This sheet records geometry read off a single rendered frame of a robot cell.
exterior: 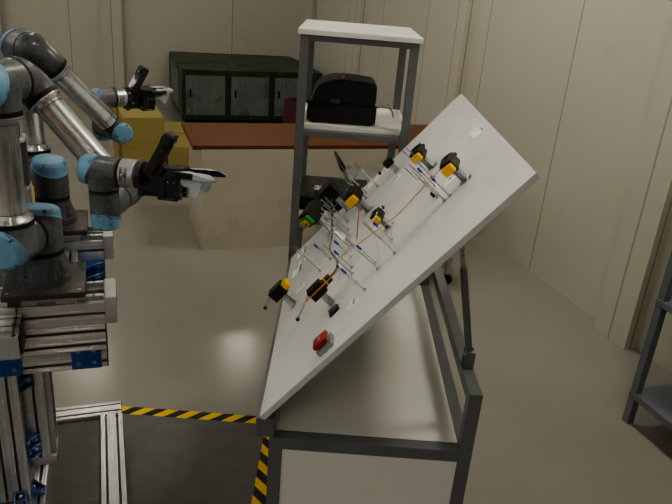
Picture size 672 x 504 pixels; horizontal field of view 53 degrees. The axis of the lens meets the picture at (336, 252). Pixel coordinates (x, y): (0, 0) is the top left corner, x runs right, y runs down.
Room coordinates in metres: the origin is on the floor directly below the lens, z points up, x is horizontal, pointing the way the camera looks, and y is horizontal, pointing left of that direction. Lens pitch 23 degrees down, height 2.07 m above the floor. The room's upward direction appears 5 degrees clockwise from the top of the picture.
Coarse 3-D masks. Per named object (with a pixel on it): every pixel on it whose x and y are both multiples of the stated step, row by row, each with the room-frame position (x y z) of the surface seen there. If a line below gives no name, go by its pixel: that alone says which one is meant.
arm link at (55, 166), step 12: (36, 156) 2.25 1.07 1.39; (48, 156) 2.27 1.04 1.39; (60, 156) 2.29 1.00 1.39; (36, 168) 2.20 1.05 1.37; (48, 168) 2.20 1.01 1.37; (60, 168) 2.22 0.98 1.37; (36, 180) 2.20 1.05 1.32; (48, 180) 2.19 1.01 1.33; (60, 180) 2.22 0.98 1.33; (36, 192) 2.20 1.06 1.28; (48, 192) 2.19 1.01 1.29; (60, 192) 2.21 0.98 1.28
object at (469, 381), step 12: (432, 276) 2.47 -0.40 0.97; (444, 276) 2.41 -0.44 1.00; (444, 288) 2.30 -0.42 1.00; (444, 300) 2.20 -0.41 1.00; (444, 312) 2.13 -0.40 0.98; (456, 324) 2.02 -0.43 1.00; (456, 336) 1.94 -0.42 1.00; (456, 348) 1.86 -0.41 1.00; (456, 360) 1.83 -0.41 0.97; (468, 360) 1.74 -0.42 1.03; (468, 372) 1.72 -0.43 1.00; (468, 384) 1.66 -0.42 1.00; (468, 396) 1.61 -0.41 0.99; (480, 396) 1.60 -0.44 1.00; (468, 408) 1.60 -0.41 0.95; (480, 408) 1.60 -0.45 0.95; (468, 420) 1.60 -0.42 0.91; (468, 432) 1.60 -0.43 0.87; (468, 444) 1.60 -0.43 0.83
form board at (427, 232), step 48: (432, 144) 2.50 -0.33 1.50; (480, 144) 2.08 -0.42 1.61; (384, 192) 2.47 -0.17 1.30; (480, 192) 1.76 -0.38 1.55; (336, 240) 2.44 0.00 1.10; (384, 240) 2.02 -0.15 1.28; (432, 240) 1.73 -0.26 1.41; (336, 288) 1.99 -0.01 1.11; (384, 288) 1.70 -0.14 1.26; (288, 336) 1.96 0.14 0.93; (336, 336) 1.66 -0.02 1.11; (288, 384) 1.63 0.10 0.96
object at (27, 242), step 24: (0, 72) 1.60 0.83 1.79; (24, 72) 1.69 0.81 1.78; (0, 96) 1.58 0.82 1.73; (24, 96) 1.68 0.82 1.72; (0, 120) 1.60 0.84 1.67; (0, 144) 1.61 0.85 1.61; (0, 168) 1.61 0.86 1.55; (0, 192) 1.60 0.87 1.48; (24, 192) 1.65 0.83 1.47; (0, 216) 1.60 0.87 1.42; (24, 216) 1.63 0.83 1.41; (0, 240) 1.57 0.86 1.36; (24, 240) 1.61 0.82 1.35; (0, 264) 1.59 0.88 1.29
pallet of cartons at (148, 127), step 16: (128, 112) 6.23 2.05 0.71; (144, 112) 6.29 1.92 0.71; (144, 128) 6.07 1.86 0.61; (160, 128) 6.13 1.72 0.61; (176, 128) 6.97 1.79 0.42; (128, 144) 6.01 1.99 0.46; (144, 144) 6.07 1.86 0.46; (176, 144) 6.31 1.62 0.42; (144, 160) 6.07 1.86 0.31; (176, 160) 6.21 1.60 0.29
